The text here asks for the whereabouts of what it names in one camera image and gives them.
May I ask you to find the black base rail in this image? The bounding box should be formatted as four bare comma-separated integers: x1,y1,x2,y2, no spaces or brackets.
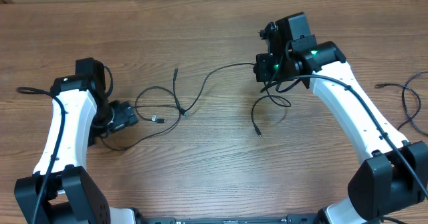
137,213,328,224

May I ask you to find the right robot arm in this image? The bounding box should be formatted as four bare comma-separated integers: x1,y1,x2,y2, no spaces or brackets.
253,12,427,223

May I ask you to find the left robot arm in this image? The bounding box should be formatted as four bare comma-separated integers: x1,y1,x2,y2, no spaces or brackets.
14,58,145,223

